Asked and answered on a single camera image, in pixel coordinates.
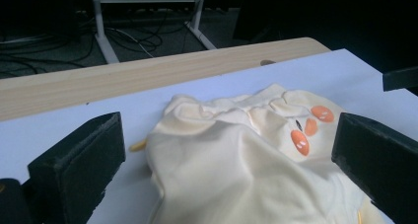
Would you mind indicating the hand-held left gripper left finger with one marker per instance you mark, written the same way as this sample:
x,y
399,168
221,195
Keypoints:
x,y
79,164

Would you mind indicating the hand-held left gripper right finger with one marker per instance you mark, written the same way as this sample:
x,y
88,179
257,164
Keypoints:
x,y
384,168

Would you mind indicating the white metal stand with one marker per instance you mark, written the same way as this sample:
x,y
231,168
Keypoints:
x,y
100,30

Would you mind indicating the pale yellow baby garment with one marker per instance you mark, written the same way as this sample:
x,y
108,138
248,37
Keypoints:
x,y
236,164

